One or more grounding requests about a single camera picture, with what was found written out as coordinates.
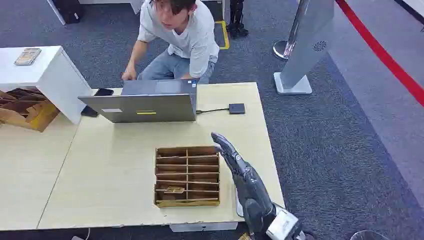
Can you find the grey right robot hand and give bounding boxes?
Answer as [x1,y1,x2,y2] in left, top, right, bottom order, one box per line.
[211,132,276,238]

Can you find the wooden slotted card box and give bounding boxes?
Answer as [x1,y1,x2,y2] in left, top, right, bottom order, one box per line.
[153,145,221,209]

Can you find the small black hub box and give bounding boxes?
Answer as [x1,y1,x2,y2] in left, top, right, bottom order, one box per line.
[228,103,246,115]

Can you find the clear glass dome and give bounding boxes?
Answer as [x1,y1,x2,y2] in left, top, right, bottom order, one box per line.
[350,230,390,240]

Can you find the grey open laptop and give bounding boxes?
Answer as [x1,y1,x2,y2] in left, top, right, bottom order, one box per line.
[78,78,198,124]

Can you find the yellow floor tape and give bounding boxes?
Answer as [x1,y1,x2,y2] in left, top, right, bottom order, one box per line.
[214,20,230,51]

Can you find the grey kiosk stand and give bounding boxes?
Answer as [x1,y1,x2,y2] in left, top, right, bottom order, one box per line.
[273,0,335,96]

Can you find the person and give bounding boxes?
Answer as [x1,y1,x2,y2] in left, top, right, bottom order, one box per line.
[121,0,221,85]

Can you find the black robot legs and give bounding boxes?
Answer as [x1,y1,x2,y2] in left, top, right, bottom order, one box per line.
[227,0,249,38]

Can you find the black smartphone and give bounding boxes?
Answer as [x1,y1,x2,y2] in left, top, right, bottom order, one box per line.
[81,88,115,118]

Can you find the red barrier belt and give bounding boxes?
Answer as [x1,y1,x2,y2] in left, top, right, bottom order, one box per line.
[335,0,424,108]

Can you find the white stand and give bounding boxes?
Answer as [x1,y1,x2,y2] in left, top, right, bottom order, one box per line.
[0,45,94,125]

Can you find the brown cardboard box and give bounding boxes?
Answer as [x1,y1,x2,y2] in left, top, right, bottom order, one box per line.
[0,87,61,133]

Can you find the black bin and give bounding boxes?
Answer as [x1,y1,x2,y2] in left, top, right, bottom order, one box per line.
[52,0,84,25]

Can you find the stack of printed cards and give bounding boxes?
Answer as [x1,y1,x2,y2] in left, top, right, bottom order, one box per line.
[13,47,43,66]

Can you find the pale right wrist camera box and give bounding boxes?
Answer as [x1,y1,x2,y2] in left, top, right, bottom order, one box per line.
[265,207,301,240]

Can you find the black hub cable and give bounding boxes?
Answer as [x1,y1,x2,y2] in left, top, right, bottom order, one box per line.
[196,107,230,115]

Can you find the chrome stanchion post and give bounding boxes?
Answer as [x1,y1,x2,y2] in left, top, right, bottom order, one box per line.
[272,0,311,61]

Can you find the white cable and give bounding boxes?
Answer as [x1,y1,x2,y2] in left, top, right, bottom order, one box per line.
[71,227,91,240]

